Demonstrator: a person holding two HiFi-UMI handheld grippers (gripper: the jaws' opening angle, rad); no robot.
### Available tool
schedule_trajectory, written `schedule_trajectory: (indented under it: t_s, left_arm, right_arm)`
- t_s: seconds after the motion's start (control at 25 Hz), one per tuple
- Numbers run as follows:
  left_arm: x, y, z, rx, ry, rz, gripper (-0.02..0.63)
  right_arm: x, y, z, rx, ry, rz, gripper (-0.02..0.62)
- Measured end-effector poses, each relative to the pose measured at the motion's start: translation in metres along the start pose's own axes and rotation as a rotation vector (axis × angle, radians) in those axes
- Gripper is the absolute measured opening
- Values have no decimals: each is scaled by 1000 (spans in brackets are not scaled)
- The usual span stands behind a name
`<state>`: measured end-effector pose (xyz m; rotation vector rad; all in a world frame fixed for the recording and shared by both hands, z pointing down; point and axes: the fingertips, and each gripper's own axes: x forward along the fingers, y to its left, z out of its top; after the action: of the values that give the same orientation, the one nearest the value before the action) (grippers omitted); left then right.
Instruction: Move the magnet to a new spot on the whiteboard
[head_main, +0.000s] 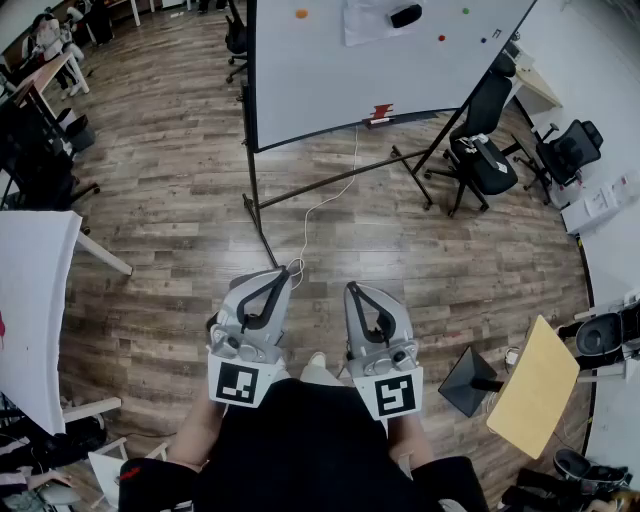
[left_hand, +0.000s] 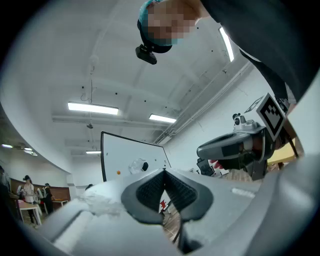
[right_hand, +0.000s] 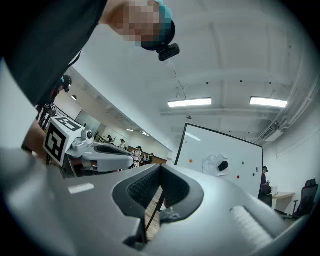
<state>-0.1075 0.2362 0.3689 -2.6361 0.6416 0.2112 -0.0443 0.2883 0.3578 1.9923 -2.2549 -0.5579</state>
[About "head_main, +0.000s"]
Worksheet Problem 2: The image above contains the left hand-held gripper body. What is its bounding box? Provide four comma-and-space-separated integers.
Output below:
205, 310, 287, 409

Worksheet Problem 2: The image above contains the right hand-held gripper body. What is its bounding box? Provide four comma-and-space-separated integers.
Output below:
345, 338, 426, 422

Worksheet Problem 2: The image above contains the person's left forearm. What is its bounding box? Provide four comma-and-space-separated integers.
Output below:
167, 389, 226, 471

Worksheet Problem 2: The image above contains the person's right forearm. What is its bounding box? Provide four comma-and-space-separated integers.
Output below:
387, 412, 434, 464

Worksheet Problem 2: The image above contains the person's leg with white shoe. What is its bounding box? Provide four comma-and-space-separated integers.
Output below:
299, 352, 346, 389

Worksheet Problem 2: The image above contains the black stand base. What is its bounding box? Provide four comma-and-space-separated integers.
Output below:
438, 344, 506, 419

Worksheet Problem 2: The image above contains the person's black shirt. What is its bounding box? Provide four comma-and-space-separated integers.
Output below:
118, 377, 490, 512

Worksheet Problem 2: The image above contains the light wooden side table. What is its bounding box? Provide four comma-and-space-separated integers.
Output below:
485, 314, 581, 460

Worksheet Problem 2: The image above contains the white wooden chair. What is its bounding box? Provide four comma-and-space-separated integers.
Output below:
62, 397, 171, 509

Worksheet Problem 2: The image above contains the black chair with white label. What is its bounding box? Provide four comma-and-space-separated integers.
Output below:
423, 64, 521, 219

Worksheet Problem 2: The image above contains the black bag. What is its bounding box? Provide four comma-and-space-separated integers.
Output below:
499, 448, 640, 512

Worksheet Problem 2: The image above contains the black marker tray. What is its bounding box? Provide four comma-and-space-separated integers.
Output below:
361, 111, 440, 131

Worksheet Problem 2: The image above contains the white table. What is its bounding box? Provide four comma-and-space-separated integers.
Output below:
0, 209, 134, 436

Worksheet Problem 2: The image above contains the grey trash bin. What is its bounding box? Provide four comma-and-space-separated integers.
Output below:
64, 115, 97, 154

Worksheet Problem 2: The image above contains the white cardboard box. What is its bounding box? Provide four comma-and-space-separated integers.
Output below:
559, 172, 640, 236

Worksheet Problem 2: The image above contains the black mesh armrest office chair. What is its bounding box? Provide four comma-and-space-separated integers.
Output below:
512, 118, 605, 206

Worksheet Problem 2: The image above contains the light wooden desk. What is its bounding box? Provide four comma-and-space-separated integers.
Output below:
504, 42, 564, 119

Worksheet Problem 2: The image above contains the crumpled white paper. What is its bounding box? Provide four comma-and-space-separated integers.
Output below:
342, 0, 424, 48

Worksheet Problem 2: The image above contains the wooden desk with white legs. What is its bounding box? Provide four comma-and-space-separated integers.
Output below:
12, 49, 91, 109

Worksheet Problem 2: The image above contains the black whiteboard eraser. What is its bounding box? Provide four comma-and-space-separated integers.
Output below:
389, 3, 424, 29

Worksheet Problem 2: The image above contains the white cable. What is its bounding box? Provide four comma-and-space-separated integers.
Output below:
287, 124, 362, 292

